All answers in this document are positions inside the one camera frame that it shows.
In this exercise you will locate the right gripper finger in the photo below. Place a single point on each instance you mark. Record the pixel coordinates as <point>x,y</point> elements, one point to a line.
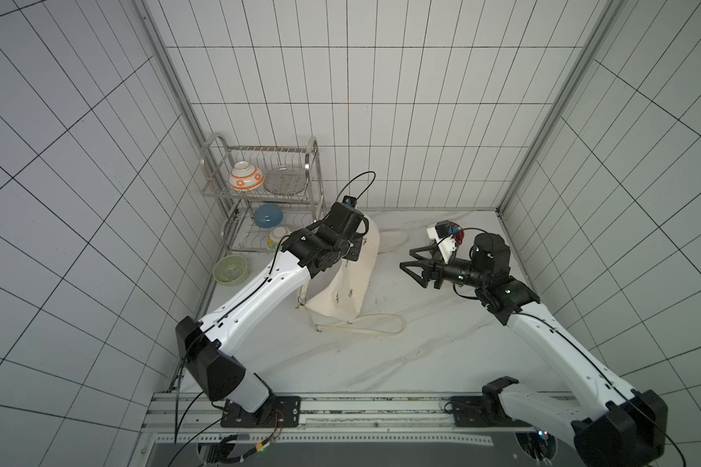
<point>420,273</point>
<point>425,254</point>

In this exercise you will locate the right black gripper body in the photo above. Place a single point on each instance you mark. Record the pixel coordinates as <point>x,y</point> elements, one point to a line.
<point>429,270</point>

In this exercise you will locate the cream canvas tote bag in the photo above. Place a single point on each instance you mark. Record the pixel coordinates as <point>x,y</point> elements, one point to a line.
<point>334,299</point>

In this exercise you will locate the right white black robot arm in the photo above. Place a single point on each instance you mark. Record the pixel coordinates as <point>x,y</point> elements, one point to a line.
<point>611,423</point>

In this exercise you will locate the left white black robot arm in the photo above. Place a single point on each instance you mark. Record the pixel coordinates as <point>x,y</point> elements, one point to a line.
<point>207,347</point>

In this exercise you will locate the yellow teal patterned bowl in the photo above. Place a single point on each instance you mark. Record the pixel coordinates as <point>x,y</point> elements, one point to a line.
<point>276,236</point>

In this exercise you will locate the blue bowl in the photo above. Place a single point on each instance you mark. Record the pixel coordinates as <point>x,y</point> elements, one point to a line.
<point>268,216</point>

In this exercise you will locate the metal dish rack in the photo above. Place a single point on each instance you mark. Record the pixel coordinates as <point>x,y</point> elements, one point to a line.
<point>238,231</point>

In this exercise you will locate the green bowl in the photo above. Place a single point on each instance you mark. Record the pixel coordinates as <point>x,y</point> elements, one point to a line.
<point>230,270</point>

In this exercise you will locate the white orange patterned bowl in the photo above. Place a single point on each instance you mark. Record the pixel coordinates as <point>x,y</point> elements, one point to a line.
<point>245,176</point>

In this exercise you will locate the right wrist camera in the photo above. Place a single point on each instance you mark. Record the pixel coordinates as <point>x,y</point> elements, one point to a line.
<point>443,236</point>

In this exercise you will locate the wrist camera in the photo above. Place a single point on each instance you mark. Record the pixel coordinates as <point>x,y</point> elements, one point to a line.
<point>443,236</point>
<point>350,201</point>

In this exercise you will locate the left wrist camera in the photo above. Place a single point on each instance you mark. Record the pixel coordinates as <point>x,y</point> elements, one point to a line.
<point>350,201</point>

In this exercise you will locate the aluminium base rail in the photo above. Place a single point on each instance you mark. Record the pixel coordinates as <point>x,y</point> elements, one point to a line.
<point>294,413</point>

